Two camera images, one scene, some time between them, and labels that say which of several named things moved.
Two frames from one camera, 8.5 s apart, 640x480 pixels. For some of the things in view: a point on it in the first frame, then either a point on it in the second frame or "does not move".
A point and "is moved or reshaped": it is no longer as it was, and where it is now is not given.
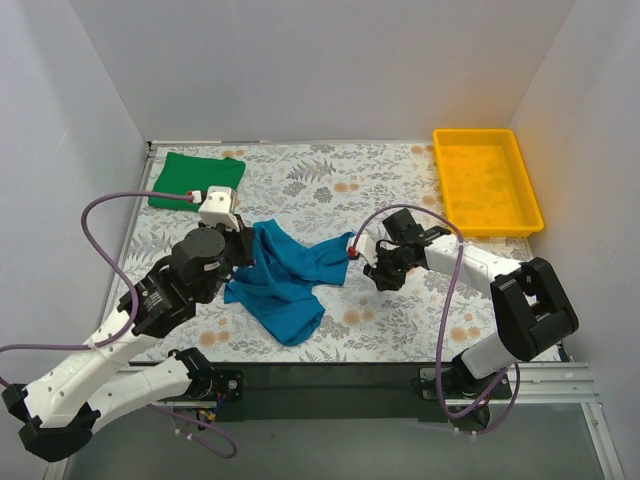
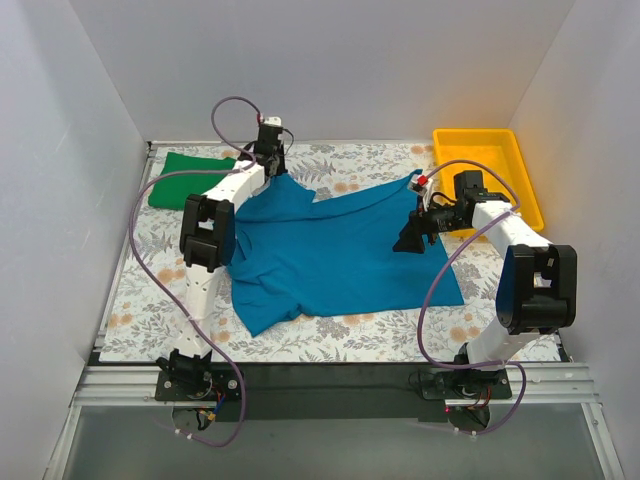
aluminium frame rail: [531, 383] does not move
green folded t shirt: [185, 173] does not move
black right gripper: [382, 267] → [426, 224]
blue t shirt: [277, 279] is moved or reshaped
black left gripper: [245, 242] → [273, 163]
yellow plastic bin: [486, 182] does not move
